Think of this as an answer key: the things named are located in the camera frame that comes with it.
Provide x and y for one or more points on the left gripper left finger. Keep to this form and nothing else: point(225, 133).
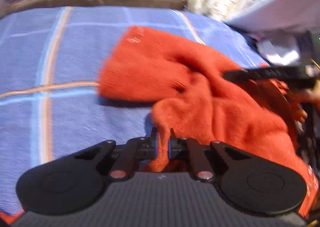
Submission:
point(127, 157)

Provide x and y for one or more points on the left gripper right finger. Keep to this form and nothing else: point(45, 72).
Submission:
point(193, 155)

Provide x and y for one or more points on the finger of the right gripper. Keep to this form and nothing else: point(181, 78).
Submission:
point(295, 77)

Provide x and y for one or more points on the orange knit sweater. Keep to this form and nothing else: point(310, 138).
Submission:
point(246, 130)

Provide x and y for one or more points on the person right hand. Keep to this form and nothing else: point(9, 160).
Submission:
point(296, 98)

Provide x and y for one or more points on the white pink garment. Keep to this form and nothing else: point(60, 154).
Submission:
point(279, 49)

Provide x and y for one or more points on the white lilac pillow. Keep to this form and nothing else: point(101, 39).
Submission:
point(270, 15)

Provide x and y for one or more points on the blue plaid bed sheet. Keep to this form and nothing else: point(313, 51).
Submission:
point(51, 57)

